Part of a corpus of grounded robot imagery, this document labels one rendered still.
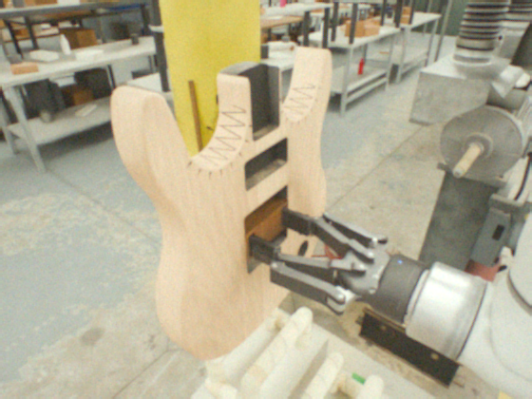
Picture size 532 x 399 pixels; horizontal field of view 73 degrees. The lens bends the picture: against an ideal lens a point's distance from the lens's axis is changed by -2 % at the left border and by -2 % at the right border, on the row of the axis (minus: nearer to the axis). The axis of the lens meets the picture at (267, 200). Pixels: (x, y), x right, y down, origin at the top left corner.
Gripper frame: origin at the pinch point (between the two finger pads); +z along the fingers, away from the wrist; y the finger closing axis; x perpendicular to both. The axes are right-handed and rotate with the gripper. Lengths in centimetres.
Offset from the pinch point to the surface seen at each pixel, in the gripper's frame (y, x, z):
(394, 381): 24, -53, -19
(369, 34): 450, -53, 169
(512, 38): 134, 7, -12
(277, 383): -1.1, -35.6, -2.3
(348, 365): 21, -53, -8
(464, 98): 69, 2, -10
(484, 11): 84, 20, -7
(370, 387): 6.8, -32.9, -17.1
